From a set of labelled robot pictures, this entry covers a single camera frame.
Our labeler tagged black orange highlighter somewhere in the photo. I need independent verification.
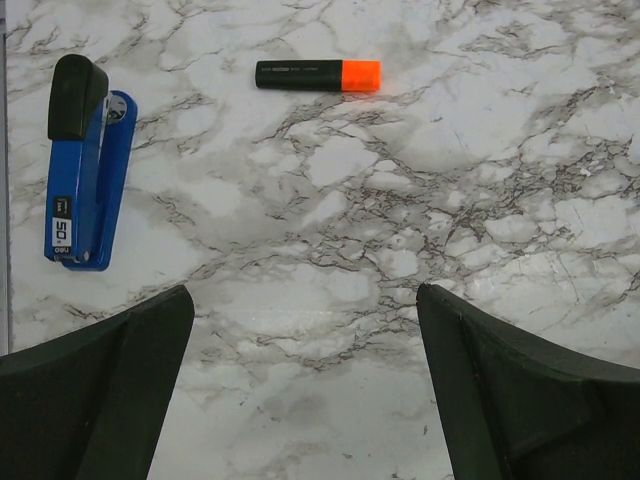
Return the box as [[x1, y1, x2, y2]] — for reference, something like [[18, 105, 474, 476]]
[[255, 60, 381, 93]]

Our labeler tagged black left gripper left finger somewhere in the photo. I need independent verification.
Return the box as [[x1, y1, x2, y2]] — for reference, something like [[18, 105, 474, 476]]
[[1, 286, 194, 479]]

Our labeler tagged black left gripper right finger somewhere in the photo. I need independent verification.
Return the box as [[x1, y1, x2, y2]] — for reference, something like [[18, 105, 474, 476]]
[[416, 284, 639, 479]]

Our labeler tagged blue black stapler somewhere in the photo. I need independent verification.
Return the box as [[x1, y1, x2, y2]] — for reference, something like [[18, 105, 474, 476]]
[[44, 54, 138, 271]]

